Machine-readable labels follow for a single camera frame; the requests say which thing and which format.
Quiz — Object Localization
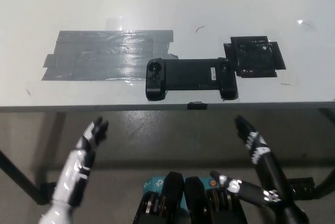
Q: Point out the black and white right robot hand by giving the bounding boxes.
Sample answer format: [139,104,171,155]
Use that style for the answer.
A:
[210,115,298,208]

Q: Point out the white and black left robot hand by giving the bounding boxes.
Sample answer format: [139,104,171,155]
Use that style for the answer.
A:
[38,116,109,224]

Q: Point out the black game controller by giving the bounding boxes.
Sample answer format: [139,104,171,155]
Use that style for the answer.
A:
[146,57,239,102]

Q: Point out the black robot torso teal tops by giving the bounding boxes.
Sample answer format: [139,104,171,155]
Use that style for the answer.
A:
[133,171,249,224]

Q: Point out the black floor tape patch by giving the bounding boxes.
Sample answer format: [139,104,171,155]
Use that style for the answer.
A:
[39,181,58,205]
[287,176,315,196]

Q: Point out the black table leg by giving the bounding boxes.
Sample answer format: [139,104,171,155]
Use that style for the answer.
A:
[0,150,50,206]
[312,166,335,199]

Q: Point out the small black tape piece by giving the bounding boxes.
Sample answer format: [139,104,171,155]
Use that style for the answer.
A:
[187,101,208,110]

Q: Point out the black square tape patch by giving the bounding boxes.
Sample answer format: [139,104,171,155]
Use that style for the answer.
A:
[222,35,287,79]

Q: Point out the gray duct tape patch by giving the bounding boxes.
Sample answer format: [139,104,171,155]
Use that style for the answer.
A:
[40,29,180,82]

